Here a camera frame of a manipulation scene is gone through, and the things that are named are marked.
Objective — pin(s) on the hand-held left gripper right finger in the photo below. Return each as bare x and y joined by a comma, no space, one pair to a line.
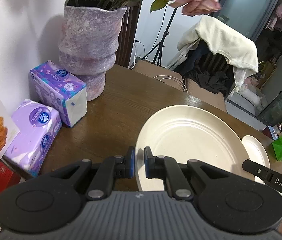
147,163

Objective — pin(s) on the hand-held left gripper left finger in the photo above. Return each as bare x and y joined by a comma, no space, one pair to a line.
131,163

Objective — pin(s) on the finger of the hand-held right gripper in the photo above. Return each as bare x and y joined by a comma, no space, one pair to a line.
255,168

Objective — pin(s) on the small cream plate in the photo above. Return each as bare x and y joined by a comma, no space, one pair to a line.
256,150

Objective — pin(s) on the large cream plate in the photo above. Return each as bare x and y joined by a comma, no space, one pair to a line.
193,140

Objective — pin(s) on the blue topped storage stool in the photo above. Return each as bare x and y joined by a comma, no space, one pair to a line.
271,131

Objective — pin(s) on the white plush toy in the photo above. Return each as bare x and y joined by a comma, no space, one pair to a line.
251,96

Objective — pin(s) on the dark clothes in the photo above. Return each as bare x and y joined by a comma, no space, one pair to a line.
206,80

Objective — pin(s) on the purple tissue pack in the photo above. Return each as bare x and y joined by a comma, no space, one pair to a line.
33,132
53,85

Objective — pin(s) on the dark wooden chair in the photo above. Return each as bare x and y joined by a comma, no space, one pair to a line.
128,42
217,63

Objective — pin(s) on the pink stone vase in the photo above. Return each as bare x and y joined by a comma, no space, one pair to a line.
88,50

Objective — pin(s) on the studio light on stand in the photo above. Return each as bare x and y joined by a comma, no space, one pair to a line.
164,33

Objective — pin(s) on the cream jacket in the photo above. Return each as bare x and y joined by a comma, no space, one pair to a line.
226,37

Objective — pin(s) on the sliding glass door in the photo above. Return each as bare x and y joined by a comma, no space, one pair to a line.
246,5

